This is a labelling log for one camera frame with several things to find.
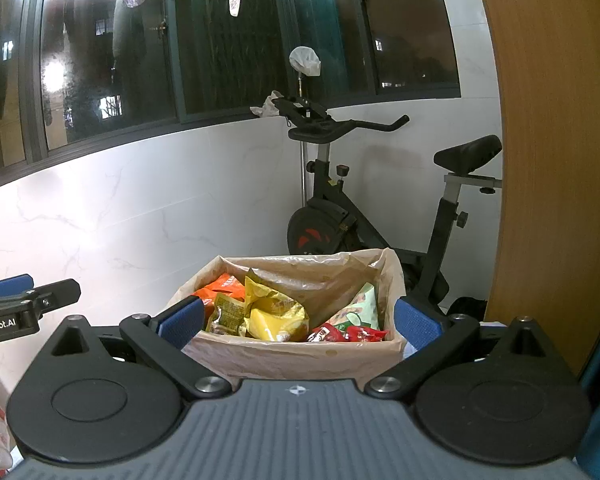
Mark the small red snack packet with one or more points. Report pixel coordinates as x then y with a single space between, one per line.
327 334
367 334

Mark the crumpled white tissue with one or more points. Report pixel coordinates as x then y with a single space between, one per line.
267 106

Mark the dark framed window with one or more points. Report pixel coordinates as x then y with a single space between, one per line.
230 50

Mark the wooden cabinet panel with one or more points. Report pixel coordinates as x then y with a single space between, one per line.
555 160

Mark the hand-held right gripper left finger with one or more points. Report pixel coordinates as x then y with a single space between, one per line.
182 319

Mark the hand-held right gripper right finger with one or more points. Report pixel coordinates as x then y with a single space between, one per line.
419 324

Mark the black exercise bike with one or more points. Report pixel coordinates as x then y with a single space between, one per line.
340 220

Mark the brown cardboard box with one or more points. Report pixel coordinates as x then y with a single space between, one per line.
290 360

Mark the yellow snack packet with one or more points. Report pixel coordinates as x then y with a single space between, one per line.
275 317

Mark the white bag on pole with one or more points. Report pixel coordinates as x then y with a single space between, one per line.
305 60

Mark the small olive snack packet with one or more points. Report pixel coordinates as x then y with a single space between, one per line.
226 316

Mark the green snack packet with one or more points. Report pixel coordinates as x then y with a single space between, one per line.
360 310

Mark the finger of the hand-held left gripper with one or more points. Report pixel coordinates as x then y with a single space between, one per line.
55 294
10 286

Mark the orange snack packet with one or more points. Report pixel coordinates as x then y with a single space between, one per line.
220 287

